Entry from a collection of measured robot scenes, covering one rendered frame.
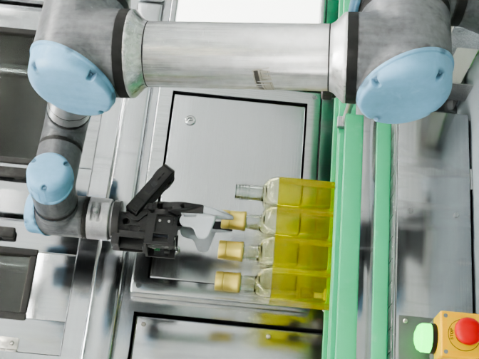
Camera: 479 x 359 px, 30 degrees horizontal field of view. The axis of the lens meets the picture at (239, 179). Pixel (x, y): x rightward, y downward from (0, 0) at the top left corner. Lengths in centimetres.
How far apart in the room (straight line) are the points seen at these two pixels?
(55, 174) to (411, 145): 60
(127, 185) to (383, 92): 80
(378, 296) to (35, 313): 67
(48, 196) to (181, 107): 46
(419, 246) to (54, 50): 67
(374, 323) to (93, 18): 64
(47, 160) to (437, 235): 65
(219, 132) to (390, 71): 79
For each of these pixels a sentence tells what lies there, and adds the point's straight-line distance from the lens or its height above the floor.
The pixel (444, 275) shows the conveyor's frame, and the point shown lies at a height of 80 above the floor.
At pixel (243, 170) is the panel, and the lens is 179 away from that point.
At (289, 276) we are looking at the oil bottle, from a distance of 155.
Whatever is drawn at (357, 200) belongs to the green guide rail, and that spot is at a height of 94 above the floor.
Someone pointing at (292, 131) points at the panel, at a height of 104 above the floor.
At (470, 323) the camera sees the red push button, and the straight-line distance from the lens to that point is 134.
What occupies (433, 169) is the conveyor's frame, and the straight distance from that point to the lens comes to 153.
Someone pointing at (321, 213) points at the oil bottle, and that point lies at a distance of 160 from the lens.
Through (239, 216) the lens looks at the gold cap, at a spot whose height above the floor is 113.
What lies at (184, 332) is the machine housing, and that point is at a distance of 171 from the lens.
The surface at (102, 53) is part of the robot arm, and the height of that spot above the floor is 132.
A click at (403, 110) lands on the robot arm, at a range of 114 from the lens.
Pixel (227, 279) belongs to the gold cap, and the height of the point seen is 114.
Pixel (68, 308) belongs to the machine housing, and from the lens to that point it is 175.
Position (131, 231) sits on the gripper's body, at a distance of 158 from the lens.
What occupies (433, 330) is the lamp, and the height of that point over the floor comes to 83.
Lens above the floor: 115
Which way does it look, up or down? level
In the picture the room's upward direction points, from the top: 84 degrees counter-clockwise
